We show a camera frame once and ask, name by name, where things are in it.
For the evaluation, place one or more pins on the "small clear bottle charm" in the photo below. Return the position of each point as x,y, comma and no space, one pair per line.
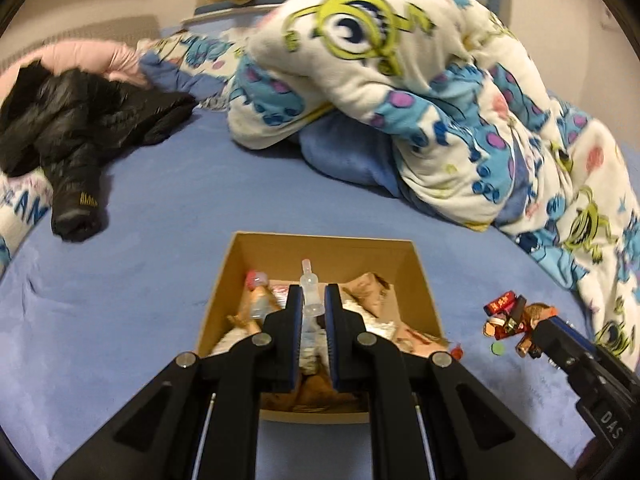
313,308

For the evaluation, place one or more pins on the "green round token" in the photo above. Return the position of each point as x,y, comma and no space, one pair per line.
498,348

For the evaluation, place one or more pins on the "triangular brown snack packet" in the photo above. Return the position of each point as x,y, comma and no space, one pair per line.
370,291

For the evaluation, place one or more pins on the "orange round token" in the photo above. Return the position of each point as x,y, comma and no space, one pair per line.
489,329

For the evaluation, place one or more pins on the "cartoon monster fleece blanket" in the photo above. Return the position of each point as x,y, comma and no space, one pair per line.
437,102

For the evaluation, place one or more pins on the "blue bed sheet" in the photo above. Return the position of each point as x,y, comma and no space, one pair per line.
85,326

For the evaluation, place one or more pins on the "brown cardboard box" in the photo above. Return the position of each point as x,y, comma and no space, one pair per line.
333,259

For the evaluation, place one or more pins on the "small red bottle charm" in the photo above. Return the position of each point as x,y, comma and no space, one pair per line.
457,352

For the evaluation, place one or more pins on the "gold lighter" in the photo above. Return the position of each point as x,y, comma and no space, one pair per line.
526,347

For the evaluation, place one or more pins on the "pink pillow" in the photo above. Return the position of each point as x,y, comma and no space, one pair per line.
111,59

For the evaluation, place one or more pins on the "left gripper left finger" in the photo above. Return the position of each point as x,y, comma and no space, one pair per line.
198,417

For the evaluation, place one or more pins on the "person's right hand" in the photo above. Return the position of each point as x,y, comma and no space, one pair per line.
591,459

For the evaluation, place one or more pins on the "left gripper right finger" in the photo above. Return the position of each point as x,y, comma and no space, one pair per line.
430,418

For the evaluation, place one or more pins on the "crumpled brown wrapper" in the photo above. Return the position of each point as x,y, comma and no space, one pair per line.
536,313

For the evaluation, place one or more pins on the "black lighter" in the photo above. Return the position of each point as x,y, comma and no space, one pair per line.
515,315

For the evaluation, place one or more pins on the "red lighter with yellow text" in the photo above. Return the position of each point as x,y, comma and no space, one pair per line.
504,303

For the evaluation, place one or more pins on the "black puffer jacket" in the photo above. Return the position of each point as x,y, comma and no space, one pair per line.
72,124

